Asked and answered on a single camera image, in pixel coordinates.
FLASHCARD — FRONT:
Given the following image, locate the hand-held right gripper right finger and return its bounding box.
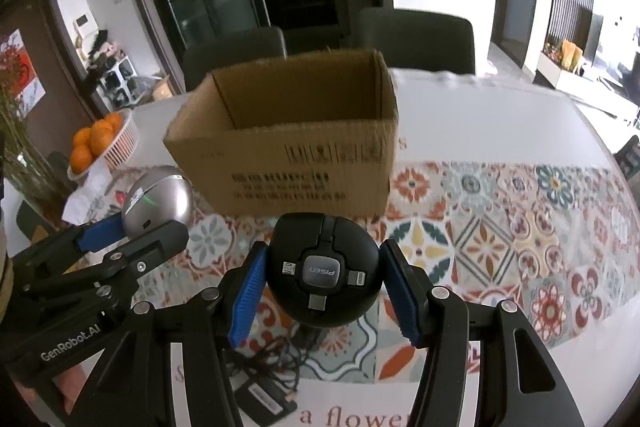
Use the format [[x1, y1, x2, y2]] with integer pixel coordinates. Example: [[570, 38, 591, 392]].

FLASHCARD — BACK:
[[380, 238, 586, 427]]

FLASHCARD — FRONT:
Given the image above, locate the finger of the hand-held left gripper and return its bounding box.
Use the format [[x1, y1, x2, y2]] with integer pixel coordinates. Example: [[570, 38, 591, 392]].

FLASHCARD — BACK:
[[10, 213, 125, 281], [20, 220, 190, 308]]

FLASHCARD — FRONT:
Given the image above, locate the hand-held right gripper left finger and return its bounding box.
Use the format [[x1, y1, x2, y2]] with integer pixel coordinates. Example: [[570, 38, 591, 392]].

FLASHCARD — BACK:
[[92, 241, 271, 427]]

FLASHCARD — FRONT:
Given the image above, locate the silver round device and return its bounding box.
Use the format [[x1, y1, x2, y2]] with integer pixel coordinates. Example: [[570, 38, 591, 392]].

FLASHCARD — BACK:
[[121, 166, 193, 242]]

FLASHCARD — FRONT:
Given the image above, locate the black round cable adapter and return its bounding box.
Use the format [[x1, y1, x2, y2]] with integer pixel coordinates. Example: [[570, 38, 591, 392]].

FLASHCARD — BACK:
[[267, 212, 381, 328]]

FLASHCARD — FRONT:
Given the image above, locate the brown cardboard box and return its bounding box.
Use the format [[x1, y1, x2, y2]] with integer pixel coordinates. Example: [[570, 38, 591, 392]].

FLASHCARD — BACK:
[[162, 48, 400, 218]]

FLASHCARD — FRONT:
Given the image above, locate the floral tissue pack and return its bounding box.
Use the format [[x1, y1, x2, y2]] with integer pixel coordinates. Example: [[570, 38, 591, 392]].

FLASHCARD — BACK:
[[62, 162, 132, 228]]

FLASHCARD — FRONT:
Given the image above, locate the white fruit basket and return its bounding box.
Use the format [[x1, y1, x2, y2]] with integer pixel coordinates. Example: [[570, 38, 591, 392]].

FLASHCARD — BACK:
[[67, 108, 138, 182]]

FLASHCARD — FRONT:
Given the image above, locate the black power adapter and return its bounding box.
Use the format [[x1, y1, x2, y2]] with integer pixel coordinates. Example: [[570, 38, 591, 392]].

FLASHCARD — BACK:
[[235, 374, 297, 423]]

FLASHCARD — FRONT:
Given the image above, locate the white tablecloth with patterned band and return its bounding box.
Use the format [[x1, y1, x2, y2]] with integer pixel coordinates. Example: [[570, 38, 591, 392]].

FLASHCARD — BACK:
[[62, 67, 640, 427]]

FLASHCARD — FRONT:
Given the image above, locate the dried flower bouquet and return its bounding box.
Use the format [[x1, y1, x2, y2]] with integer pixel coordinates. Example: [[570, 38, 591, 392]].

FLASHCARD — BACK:
[[0, 57, 51, 200]]

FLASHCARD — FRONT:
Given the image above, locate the small brown box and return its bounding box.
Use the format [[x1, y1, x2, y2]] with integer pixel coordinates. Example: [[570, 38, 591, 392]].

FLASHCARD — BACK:
[[150, 74, 176, 102]]

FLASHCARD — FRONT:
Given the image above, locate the white cube shelf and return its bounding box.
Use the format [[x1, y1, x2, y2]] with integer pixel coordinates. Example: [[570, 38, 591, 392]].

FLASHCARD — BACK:
[[82, 29, 137, 102]]

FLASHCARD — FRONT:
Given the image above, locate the brown wooden door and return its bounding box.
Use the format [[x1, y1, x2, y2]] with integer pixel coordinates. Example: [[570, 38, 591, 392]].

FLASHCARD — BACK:
[[0, 0, 108, 142]]

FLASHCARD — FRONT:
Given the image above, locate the dark dining chair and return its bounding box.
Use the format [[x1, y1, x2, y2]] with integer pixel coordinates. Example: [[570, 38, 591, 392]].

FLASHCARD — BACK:
[[181, 27, 288, 92], [356, 7, 476, 75]]

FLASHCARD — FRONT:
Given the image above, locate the chair with plaid cloth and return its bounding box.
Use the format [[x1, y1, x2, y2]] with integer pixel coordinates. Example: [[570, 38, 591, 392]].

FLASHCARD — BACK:
[[615, 134, 640, 178]]

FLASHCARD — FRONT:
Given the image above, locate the white television cabinet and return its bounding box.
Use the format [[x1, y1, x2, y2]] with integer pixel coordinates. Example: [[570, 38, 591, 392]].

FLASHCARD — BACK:
[[532, 47, 640, 124]]

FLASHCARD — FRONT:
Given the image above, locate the yellow bag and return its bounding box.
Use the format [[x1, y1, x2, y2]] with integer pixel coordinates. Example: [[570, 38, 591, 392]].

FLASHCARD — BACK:
[[560, 39, 584, 70]]

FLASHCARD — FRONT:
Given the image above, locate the black tangled cable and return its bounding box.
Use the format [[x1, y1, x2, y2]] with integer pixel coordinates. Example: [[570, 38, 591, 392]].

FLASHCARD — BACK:
[[227, 327, 331, 403]]

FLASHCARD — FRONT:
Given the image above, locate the red wall poster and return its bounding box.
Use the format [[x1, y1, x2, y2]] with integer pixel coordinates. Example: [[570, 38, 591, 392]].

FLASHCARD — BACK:
[[0, 29, 47, 118]]

